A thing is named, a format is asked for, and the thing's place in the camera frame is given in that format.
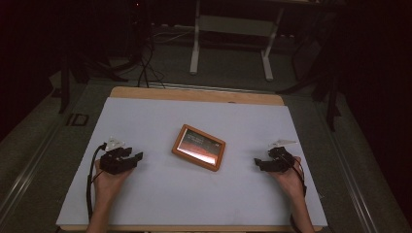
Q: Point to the person's left hand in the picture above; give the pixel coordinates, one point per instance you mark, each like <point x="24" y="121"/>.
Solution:
<point x="110" y="186"/>

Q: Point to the white table mat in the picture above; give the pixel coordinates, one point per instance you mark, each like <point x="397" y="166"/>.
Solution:
<point x="181" y="197"/>

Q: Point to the black floor socket box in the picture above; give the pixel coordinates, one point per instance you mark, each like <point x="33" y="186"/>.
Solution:
<point x="77" y="119"/>

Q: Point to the white metal desk frame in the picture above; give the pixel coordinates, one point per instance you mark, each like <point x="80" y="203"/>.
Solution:
<point x="231" y="26"/>

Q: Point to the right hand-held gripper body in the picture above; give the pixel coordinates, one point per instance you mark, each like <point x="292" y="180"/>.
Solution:
<point x="279" y="161"/>

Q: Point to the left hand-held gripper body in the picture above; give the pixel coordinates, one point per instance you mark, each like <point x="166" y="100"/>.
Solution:
<point x="114" y="163"/>

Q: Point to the person's right hand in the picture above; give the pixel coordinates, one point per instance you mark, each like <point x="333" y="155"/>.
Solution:
<point x="290" y="183"/>

